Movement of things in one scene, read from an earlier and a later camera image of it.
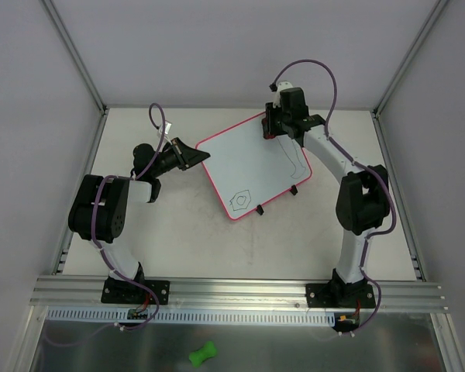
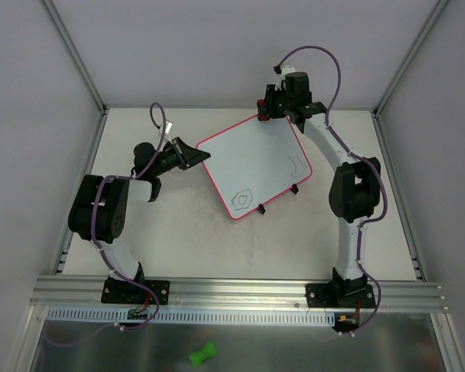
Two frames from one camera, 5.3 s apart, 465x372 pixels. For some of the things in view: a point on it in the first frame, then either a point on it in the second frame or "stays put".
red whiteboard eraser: x=266 y=134 -> x=262 y=115
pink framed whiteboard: x=248 y=170 stays put
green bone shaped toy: x=197 y=357 stays put
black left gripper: x=179 y=153 stays put
